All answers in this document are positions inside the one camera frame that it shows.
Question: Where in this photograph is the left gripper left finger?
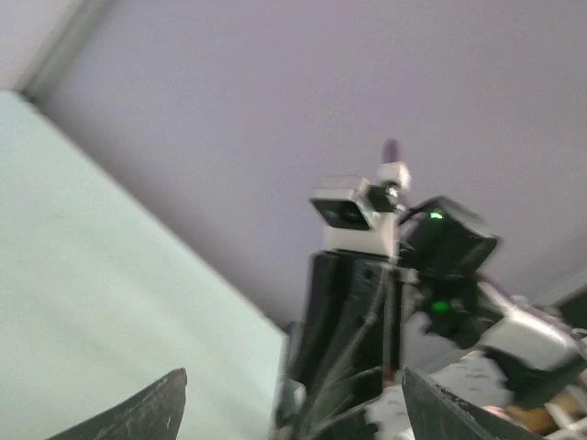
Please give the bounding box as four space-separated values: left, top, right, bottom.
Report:
50 368 187 440

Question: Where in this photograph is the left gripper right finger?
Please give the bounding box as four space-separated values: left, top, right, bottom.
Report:
402 368 541 440

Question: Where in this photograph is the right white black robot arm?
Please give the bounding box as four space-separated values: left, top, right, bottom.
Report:
276 187 586 439

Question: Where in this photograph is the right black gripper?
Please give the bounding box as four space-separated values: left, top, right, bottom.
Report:
276 196 499 439

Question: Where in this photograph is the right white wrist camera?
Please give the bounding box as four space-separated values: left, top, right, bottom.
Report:
310 161 411 260

